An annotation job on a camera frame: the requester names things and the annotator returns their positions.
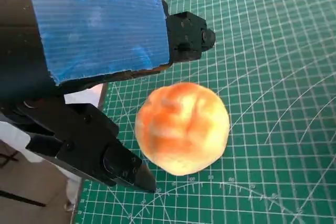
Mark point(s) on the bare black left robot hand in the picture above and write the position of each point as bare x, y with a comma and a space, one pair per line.
99, 30

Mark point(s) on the round toy bread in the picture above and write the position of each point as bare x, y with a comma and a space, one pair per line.
183, 129

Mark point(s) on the green cutting mat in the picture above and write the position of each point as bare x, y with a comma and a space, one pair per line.
262, 77

